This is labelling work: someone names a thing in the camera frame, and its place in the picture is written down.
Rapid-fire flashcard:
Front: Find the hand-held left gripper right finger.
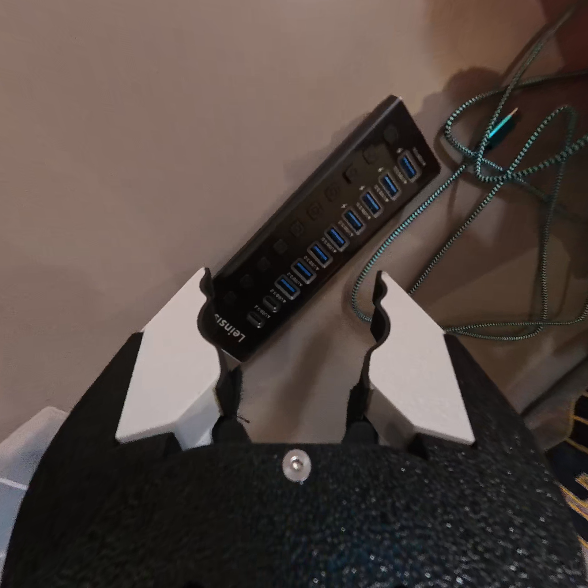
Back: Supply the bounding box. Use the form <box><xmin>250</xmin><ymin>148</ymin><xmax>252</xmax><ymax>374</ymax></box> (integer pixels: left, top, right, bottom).
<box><xmin>349</xmin><ymin>270</ymin><xmax>476</xmax><ymax>445</ymax></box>

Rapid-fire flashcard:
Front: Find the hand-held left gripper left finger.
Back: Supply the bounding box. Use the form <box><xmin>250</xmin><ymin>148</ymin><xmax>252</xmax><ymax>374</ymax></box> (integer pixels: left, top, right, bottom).
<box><xmin>115</xmin><ymin>266</ymin><xmax>228</xmax><ymax>451</ymax></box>

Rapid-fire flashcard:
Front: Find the translucent plastic bin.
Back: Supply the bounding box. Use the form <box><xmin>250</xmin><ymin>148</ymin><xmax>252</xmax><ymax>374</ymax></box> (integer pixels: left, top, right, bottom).
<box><xmin>0</xmin><ymin>406</ymin><xmax>70</xmax><ymax>506</ymax></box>

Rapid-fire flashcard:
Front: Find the teal braided usb cable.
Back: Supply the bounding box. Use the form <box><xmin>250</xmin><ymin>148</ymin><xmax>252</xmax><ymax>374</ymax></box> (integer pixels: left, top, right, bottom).
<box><xmin>351</xmin><ymin>0</ymin><xmax>588</xmax><ymax>343</ymax></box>

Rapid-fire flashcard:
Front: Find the black usb hub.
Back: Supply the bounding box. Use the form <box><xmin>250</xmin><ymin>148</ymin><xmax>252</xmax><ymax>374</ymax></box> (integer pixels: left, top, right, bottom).
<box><xmin>198</xmin><ymin>94</ymin><xmax>441</xmax><ymax>364</ymax></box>

